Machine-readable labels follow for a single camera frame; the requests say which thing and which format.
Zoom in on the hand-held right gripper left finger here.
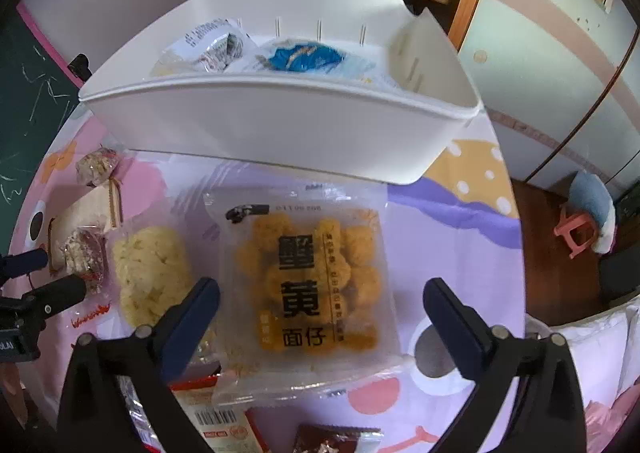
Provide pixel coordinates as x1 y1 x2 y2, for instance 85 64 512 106
56 277 222 453

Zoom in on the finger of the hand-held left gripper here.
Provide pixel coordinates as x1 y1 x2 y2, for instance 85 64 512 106
20 274 88 316
0 248 49 284

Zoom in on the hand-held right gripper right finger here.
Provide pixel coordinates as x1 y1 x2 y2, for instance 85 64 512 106
423 277 587 453

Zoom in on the orange nugget snack packet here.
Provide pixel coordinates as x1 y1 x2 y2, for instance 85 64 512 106
212 183 418 406

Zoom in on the dark red snowflake packet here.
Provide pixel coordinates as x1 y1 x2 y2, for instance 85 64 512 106
291 423 383 453

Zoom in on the white plastic storage bin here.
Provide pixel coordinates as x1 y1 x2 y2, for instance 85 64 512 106
78 0 485 185

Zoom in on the light blue snack packet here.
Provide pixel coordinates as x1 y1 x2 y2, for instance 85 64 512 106
245 38 396 84

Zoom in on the brown paper snack packet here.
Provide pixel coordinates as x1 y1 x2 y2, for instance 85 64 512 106
47 180 123 276

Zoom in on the cartoon printed tablecloth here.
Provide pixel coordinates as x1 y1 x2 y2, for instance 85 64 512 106
7 103 526 453

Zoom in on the white pillow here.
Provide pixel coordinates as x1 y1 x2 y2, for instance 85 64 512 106
617 303 640 394
525 308 631 414

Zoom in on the pink plastic stool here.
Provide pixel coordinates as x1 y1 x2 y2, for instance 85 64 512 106
554 206 598 260

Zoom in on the dark wooden nightstand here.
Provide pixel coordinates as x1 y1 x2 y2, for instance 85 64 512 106
597 193 640 304

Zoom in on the blue white cushion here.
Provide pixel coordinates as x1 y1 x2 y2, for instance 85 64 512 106
569 170 618 254

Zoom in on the pink blanket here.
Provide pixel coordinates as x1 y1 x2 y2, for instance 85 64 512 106
582 388 640 453

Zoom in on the floral sliding wardrobe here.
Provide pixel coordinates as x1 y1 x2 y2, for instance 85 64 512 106
457 0 640 194

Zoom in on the green chalkboard pink frame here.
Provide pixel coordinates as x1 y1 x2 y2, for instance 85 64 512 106
0 0 93 234

